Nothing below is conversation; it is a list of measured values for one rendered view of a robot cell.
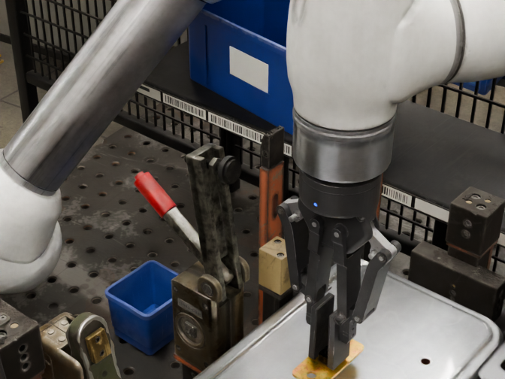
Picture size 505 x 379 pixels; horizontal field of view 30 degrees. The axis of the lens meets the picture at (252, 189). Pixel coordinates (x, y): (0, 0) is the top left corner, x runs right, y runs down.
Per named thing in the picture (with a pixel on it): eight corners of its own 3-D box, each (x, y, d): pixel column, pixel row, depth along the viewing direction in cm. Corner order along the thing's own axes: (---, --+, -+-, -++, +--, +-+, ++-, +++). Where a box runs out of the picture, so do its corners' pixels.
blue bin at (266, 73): (319, 151, 132) (322, 67, 125) (185, 77, 152) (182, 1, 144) (397, 113, 142) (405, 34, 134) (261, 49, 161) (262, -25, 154)
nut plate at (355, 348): (319, 392, 95) (319, 383, 95) (289, 374, 97) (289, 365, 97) (366, 347, 101) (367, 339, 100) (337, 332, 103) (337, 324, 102)
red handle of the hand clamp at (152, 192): (219, 287, 101) (128, 177, 104) (211, 296, 103) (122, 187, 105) (244, 269, 104) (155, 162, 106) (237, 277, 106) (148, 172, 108)
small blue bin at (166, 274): (150, 362, 144) (146, 318, 139) (106, 335, 149) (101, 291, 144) (198, 326, 151) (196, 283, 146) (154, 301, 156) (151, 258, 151)
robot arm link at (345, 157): (332, 74, 88) (329, 129, 91) (271, 110, 82) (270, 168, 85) (416, 104, 83) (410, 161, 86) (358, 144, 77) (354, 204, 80)
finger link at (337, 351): (346, 300, 95) (352, 303, 95) (343, 352, 99) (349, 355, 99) (328, 315, 93) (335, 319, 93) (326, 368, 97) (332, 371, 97)
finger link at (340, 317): (353, 207, 90) (365, 212, 89) (355, 302, 95) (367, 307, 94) (328, 226, 87) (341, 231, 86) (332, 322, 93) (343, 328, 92)
